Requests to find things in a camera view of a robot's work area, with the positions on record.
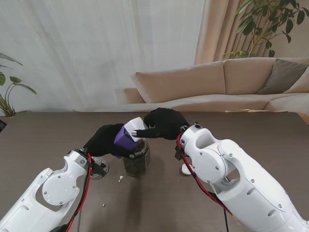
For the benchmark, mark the beige pleated curtain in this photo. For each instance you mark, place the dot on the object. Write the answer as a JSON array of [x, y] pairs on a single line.
[[217, 31]]

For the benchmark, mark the grey sofa cushion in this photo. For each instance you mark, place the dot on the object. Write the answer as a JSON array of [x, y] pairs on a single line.
[[282, 77]]

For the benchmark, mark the black flat device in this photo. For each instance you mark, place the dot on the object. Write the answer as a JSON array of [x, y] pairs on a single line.
[[2, 125]]

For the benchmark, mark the tall dark green leafy plant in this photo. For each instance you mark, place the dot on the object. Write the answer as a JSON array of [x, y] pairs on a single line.
[[256, 24]]

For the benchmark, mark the purple square coffee jar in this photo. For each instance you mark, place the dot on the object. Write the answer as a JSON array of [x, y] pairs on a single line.
[[124, 141]]

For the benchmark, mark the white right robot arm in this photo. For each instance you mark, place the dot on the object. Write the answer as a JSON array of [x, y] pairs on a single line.
[[229, 174]]

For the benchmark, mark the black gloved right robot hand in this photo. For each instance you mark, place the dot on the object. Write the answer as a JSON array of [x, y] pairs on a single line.
[[166, 123]]

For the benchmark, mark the broad leaf green houseplant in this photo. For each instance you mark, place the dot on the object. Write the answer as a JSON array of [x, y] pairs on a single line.
[[7, 106]]

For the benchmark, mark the white square jar lid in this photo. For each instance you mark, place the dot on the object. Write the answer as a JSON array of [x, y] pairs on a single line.
[[135, 124]]

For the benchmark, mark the white plastic measuring spoon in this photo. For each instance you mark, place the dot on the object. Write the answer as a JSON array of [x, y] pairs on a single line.
[[185, 171]]

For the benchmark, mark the beige sofa cushion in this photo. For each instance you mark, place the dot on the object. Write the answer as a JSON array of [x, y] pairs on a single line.
[[300, 85]]

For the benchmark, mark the beige sofa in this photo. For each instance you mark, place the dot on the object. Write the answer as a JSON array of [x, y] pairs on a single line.
[[193, 84]]

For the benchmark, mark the clear glass jar lid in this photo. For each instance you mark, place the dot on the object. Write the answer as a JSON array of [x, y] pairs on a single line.
[[102, 170]]

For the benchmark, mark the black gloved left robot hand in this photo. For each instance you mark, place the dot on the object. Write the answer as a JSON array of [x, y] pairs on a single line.
[[103, 142]]

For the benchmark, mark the white sheer curtain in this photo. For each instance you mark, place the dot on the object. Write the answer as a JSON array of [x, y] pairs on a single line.
[[84, 53]]

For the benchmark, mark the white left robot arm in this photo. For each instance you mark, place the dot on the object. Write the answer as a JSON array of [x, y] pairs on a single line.
[[55, 188]]

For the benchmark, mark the glass jar of coffee beans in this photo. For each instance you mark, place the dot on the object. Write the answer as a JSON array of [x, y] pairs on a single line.
[[137, 164]]

